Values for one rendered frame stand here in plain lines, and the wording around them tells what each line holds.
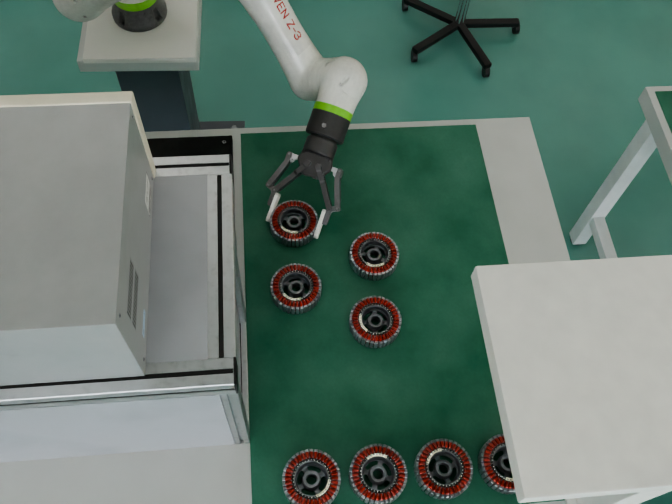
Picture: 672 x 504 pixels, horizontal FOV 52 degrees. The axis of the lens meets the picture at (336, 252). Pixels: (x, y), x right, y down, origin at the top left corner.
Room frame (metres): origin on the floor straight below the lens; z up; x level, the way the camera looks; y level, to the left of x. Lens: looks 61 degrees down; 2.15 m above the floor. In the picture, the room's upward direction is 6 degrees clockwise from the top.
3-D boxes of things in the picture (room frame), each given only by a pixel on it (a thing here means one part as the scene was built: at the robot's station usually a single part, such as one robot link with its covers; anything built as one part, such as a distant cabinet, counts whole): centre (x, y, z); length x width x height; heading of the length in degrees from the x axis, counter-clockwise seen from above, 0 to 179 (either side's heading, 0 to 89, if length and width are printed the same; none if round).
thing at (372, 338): (0.61, -0.10, 0.77); 0.11 x 0.11 x 0.04
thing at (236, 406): (0.46, 0.17, 0.91); 0.28 x 0.03 x 0.32; 10
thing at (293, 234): (0.84, 0.10, 0.77); 0.11 x 0.11 x 0.04
